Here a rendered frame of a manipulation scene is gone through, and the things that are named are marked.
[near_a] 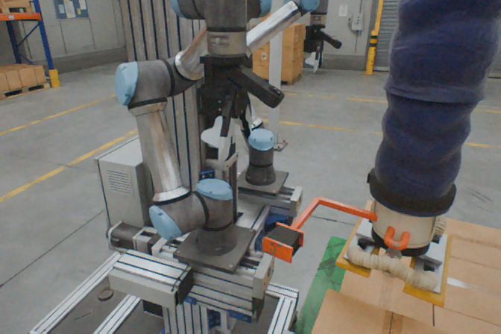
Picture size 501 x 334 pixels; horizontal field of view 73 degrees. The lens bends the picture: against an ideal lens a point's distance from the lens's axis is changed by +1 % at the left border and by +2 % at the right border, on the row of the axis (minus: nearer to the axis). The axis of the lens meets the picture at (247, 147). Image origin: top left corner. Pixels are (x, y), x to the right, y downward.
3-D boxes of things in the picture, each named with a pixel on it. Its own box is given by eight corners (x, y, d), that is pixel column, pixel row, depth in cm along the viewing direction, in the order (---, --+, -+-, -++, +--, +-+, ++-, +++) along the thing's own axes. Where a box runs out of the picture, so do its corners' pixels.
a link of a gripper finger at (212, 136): (199, 160, 67) (209, 117, 69) (227, 165, 65) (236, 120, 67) (192, 157, 64) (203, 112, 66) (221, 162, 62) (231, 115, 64)
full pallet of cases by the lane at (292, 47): (291, 86, 805) (296, 6, 736) (251, 82, 838) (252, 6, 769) (302, 76, 909) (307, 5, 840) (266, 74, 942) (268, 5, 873)
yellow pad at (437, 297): (443, 309, 89) (447, 294, 87) (402, 292, 94) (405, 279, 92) (451, 238, 115) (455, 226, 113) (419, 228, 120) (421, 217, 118)
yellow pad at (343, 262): (368, 279, 98) (370, 265, 96) (335, 265, 103) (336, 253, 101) (391, 220, 124) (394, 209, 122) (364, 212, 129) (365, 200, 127)
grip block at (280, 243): (291, 264, 89) (291, 248, 87) (262, 252, 93) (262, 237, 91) (303, 246, 95) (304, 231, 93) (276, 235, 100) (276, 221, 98)
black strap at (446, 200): (450, 222, 86) (454, 209, 84) (358, 196, 97) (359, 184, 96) (455, 185, 103) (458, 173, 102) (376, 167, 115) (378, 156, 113)
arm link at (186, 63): (195, 97, 115) (283, 13, 75) (165, 102, 108) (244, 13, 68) (183, 65, 115) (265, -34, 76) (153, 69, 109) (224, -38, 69)
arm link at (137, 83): (212, 228, 105) (168, 54, 98) (169, 249, 96) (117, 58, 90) (194, 223, 114) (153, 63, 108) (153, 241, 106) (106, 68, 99)
